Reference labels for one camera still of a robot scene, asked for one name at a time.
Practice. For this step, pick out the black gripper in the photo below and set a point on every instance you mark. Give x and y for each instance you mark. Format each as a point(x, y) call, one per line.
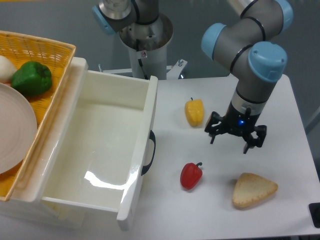
point(237, 124)

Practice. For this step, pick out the white drawer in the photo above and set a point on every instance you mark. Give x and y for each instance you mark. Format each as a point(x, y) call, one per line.
point(108, 146)

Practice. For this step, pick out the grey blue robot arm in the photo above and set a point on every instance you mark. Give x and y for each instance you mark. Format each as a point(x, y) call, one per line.
point(244, 49)

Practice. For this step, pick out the white drawer cabinet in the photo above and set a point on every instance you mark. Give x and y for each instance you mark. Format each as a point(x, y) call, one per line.
point(26, 201)

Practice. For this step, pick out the yellow bell pepper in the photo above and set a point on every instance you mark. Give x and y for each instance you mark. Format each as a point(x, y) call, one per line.
point(194, 112)

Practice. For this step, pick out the triangular bread slice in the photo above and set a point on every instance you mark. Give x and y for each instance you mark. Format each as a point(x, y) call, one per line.
point(251, 189)

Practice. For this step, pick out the red bell pepper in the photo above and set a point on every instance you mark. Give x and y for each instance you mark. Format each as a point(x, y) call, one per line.
point(191, 175)

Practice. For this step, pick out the black device at edge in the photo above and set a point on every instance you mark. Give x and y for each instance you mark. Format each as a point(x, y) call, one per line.
point(314, 209)

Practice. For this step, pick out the green bell pepper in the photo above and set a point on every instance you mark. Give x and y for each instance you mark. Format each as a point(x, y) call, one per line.
point(32, 79)

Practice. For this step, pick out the pink plate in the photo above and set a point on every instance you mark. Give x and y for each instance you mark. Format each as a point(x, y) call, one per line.
point(18, 127)

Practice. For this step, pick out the white onion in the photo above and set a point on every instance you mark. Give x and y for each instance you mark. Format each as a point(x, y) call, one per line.
point(7, 70)

